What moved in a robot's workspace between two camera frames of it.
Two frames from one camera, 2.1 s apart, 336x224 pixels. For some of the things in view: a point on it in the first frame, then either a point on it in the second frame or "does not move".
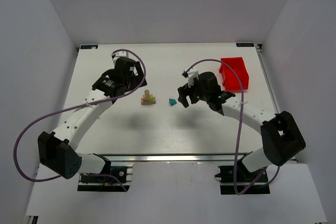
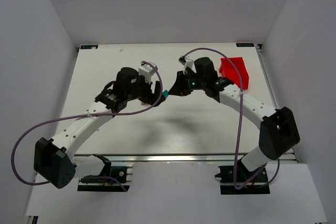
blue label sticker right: [244, 44] does not move
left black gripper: [137, 74] to [151, 94]
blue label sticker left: [88, 46] does not move
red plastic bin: [229, 79] does not move
